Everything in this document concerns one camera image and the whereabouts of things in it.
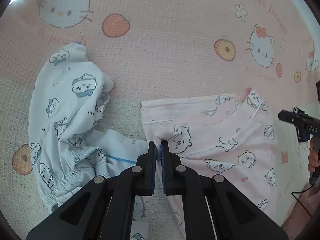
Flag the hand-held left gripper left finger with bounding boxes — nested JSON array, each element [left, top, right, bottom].
[[26, 141, 157, 240]]

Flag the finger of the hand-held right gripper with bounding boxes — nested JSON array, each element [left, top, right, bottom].
[[278, 110, 303, 128]]

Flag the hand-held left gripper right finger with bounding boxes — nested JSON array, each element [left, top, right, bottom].
[[161, 140, 288, 240]]

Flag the pink printed pants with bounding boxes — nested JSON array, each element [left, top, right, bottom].
[[140, 87, 279, 240]]

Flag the white printed pants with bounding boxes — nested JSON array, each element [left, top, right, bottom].
[[29, 42, 148, 240]]

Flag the person's right forearm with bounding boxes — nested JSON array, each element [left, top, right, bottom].
[[282, 182, 320, 228]]

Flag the folded navy clothes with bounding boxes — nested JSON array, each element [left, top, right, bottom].
[[294, 107, 310, 142]]

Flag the person's right hand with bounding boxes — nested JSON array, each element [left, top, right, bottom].
[[307, 137, 320, 173]]

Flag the pink and white printed blanket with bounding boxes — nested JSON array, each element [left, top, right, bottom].
[[0, 0, 320, 240]]

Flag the black cable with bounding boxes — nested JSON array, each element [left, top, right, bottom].
[[291, 184, 313, 217]]

